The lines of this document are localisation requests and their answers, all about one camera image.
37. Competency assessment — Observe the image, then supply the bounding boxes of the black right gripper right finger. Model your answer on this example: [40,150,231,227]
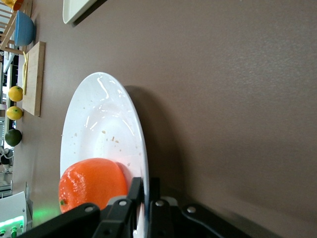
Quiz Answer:
[147,178,283,238]

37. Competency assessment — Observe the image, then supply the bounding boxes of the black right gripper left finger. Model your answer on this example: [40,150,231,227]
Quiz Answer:
[19,177,145,238]

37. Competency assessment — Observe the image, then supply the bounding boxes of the orange mandarin fruit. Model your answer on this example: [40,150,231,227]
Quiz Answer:
[58,158,128,214]

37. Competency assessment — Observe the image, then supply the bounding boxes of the white round plate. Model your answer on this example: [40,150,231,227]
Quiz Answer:
[60,71,150,236]

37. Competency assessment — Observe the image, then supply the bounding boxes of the green avocado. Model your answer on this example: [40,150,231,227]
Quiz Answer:
[4,128,23,147]

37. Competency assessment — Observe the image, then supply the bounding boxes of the yellow lemon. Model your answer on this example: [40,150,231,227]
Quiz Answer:
[6,106,24,121]
[8,86,24,102]

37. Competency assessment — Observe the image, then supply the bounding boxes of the bamboo cutting board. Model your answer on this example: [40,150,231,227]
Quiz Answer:
[22,41,46,117]

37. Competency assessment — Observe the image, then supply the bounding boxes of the yellow plastic fork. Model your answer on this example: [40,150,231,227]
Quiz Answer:
[22,52,27,95]

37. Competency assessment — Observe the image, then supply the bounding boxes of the yellow plastic knife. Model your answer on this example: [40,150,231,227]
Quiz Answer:
[25,52,30,85]

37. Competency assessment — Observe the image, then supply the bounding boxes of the wooden peg drying rack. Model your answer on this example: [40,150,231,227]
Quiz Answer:
[0,0,33,55]

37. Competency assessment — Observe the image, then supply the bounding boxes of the blue bowl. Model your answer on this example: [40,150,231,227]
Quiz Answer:
[14,10,35,47]

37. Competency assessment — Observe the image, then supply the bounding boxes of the cream tray with bear print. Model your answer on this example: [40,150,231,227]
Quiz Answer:
[62,0,107,25]

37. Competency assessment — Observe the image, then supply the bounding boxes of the yellow plastic mug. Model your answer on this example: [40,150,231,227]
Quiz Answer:
[1,0,25,11]

